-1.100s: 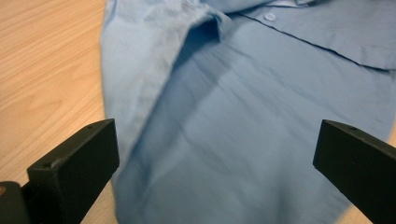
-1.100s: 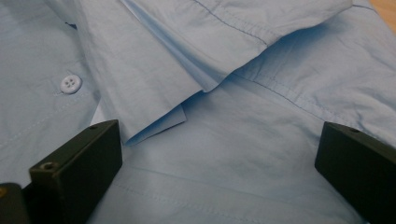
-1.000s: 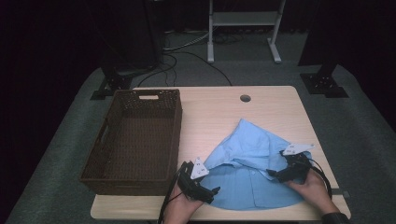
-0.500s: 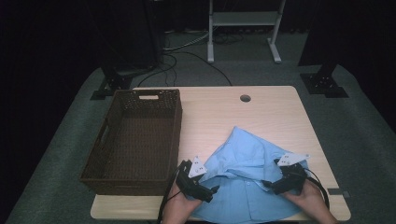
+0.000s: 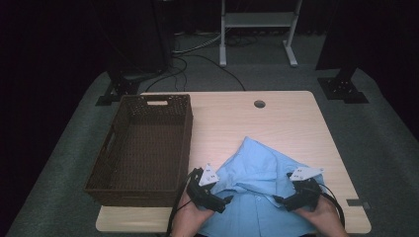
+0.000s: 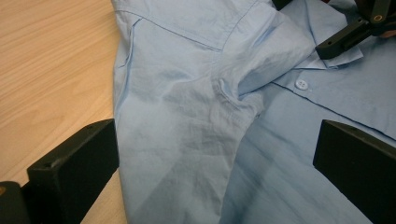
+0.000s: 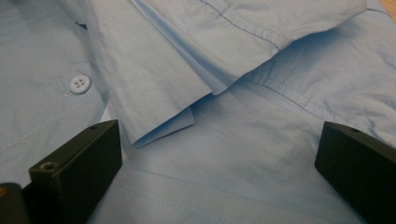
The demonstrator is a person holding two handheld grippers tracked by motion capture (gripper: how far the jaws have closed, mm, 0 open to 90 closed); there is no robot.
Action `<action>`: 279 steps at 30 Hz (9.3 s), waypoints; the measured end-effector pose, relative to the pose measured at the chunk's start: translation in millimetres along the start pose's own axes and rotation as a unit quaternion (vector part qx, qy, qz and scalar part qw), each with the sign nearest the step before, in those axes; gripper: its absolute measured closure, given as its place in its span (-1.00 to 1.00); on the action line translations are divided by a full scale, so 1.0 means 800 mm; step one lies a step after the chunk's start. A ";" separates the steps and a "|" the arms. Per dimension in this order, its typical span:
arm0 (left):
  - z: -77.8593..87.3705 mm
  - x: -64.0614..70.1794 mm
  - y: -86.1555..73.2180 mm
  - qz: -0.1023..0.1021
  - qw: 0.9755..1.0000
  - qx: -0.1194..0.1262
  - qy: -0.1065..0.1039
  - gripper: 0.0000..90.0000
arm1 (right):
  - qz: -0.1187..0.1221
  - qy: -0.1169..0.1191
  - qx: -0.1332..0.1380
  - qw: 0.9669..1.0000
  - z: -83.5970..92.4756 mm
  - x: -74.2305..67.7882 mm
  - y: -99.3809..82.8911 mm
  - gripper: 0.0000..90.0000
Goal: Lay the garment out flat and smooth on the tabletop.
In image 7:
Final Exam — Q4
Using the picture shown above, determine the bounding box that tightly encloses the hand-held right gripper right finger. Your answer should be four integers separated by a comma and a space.
314, 120, 396, 224

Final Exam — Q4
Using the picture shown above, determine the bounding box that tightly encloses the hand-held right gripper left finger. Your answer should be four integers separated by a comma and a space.
28, 119, 123, 224

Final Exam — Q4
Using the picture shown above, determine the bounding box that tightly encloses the light blue shirt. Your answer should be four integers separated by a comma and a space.
0, 0, 396, 224

